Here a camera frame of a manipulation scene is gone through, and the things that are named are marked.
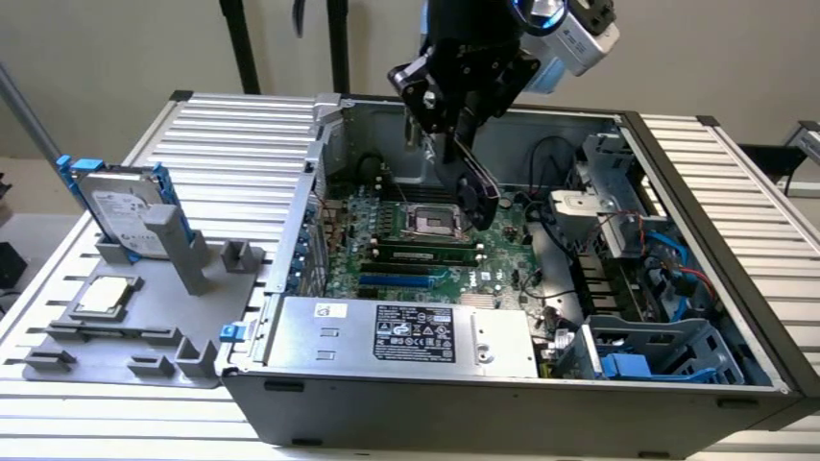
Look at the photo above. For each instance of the black expansion slot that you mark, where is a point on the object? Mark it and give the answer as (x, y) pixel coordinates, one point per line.
(410, 268)

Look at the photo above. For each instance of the green RAM stick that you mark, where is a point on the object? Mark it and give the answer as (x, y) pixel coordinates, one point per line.
(419, 253)

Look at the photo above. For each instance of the CPU socket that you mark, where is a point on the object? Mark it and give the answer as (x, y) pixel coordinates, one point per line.
(432, 221)

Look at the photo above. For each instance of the blue case latch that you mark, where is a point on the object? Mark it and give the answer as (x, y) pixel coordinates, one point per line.
(232, 332)

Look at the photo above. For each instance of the grey metal pole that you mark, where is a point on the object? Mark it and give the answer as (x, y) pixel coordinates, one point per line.
(26, 115)

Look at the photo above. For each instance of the silver hard disk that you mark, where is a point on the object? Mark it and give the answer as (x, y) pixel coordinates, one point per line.
(122, 211)

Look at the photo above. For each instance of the small silver heatsink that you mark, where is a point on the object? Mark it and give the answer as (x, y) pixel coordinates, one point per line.
(479, 300)

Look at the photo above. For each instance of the aluminium rail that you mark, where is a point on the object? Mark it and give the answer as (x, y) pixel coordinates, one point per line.
(804, 139)

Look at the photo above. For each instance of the blue expansion slot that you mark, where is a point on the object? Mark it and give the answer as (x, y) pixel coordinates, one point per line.
(391, 281)

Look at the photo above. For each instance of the blue-grey plastic disk bay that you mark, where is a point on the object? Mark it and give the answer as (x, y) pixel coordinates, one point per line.
(679, 346)

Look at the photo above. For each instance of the hard drive in blue bracket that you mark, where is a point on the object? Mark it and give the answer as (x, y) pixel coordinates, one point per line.
(174, 192)

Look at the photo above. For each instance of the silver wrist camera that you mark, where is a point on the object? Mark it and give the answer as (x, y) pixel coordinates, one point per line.
(580, 43)

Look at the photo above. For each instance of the black fan shroud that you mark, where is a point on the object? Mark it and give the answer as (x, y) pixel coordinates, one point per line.
(602, 283)

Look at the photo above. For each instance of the silver power supply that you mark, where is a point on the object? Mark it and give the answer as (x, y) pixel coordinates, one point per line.
(346, 336)

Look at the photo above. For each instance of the open black PC case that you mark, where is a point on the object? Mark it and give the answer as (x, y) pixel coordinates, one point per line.
(448, 408)

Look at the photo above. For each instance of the green motherboard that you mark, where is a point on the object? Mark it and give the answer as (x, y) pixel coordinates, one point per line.
(503, 242)

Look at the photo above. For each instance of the grey parts rack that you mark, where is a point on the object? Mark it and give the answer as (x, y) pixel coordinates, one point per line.
(160, 307)

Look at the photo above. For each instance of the black tripod leg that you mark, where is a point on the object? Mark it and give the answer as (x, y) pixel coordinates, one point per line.
(338, 48)
(242, 48)

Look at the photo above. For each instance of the black GPU with fan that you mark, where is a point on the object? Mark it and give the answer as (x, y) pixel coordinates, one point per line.
(475, 197)

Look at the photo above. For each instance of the black box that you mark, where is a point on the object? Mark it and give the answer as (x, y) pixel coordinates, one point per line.
(768, 161)

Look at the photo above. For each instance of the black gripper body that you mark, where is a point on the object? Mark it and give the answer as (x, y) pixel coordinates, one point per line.
(471, 67)

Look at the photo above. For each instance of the silver CPU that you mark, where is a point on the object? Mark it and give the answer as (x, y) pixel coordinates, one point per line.
(106, 295)

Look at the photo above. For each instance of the grey metal disk bay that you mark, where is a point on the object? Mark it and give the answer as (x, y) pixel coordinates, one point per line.
(606, 168)

